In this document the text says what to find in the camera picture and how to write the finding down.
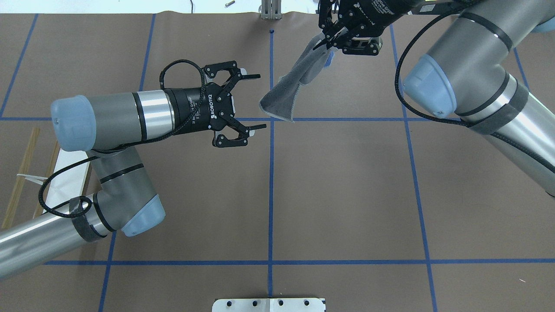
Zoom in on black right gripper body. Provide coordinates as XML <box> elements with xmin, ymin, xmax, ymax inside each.
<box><xmin>318</xmin><ymin>0</ymin><xmax>423</xmax><ymax>56</ymax></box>

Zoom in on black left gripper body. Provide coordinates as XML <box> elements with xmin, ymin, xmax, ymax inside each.
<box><xmin>164</xmin><ymin>61</ymin><xmax>248</xmax><ymax>148</ymax></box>

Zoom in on grey and blue towel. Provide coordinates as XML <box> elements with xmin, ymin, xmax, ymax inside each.
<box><xmin>258</xmin><ymin>33</ymin><xmax>336</xmax><ymax>122</ymax></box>

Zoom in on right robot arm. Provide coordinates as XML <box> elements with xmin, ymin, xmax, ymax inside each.
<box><xmin>394</xmin><ymin>0</ymin><xmax>554</xmax><ymax>197</ymax></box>

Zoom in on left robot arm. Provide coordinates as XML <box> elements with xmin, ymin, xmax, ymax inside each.
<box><xmin>0</xmin><ymin>59</ymin><xmax>265</xmax><ymax>279</ymax></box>

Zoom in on white towel rack with wooden bars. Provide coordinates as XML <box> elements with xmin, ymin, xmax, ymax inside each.
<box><xmin>1</xmin><ymin>127</ymin><xmax>92</xmax><ymax>229</ymax></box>

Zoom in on aluminium bracket at table edge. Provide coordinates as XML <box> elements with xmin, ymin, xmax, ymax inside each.
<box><xmin>259</xmin><ymin>0</ymin><xmax>283</xmax><ymax>20</ymax></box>

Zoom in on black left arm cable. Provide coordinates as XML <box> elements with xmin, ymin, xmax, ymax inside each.
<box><xmin>38</xmin><ymin>60</ymin><xmax>213</xmax><ymax>218</ymax></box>

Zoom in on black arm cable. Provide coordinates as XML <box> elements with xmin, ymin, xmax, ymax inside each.
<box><xmin>38</xmin><ymin>60</ymin><xmax>213</xmax><ymax>218</ymax></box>
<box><xmin>395</xmin><ymin>0</ymin><xmax>555</xmax><ymax>174</ymax></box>

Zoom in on white camera mast with base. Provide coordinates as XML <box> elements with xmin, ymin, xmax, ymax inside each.
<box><xmin>212</xmin><ymin>298</ymin><xmax>326</xmax><ymax>312</ymax></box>

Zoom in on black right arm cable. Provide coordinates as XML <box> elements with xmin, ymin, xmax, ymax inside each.
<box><xmin>395</xmin><ymin>0</ymin><xmax>555</xmax><ymax>174</ymax></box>

